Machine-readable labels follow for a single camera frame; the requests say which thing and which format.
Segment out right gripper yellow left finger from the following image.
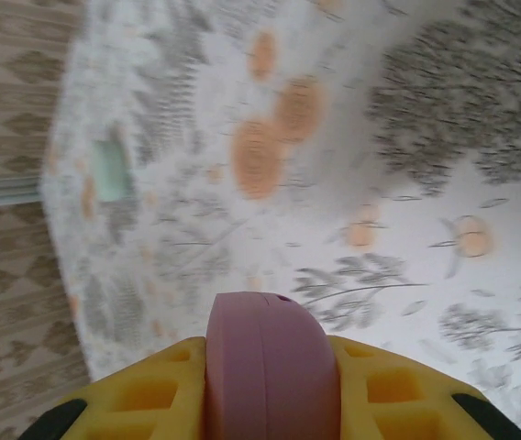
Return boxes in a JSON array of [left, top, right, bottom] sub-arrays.
[[21, 336, 209, 440]]

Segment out floral patterned table cover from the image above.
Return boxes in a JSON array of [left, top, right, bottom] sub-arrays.
[[39, 0, 521, 440]]

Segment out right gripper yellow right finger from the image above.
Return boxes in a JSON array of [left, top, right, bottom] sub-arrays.
[[327, 336, 521, 440]]

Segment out mint green earbud charging case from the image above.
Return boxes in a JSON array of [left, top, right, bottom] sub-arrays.
[[90, 132, 136, 203]]

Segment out aluminium frame post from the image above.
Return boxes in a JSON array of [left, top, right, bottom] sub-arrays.
[[0, 176, 46, 210]]

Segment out pink earbud charging case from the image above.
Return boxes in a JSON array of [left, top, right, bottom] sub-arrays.
[[205, 291, 342, 440]]

